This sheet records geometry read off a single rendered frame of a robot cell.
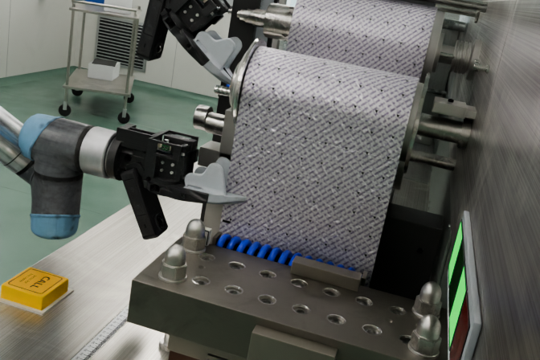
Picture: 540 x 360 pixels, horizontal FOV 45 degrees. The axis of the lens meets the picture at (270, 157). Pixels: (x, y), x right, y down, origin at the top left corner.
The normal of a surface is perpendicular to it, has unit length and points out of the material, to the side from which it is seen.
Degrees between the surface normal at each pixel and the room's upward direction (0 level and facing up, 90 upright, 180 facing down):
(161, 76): 90
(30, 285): 0
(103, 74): 90
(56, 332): 0
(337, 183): 90
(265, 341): 90
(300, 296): 0
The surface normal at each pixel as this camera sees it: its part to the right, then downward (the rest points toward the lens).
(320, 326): 0.17, -0.95
